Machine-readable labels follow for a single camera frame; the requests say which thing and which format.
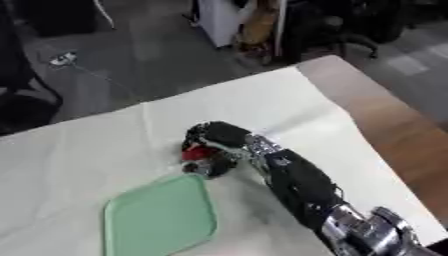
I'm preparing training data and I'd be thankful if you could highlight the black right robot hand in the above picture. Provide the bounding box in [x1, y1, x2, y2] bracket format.
[178, 120, 256, 179]

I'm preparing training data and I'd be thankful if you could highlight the small red object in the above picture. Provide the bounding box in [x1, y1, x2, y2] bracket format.
[180, 145, 219, 162]

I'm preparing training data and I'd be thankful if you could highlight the green plastic tray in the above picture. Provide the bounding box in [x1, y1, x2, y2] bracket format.
[103, 173, 219, 256]

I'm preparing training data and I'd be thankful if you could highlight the white cabinet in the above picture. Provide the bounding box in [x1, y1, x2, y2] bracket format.
[194, 0, 259, 48]

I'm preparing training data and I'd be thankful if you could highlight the black chair with bag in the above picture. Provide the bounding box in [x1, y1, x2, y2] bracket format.
[278, 0, 410, 64]

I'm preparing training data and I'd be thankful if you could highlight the white floor plug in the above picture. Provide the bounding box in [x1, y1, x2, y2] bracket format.
[47, 51, 81, 67]

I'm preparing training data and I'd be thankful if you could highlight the black office chair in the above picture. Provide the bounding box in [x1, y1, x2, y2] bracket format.
[0, 6, 65, 136]

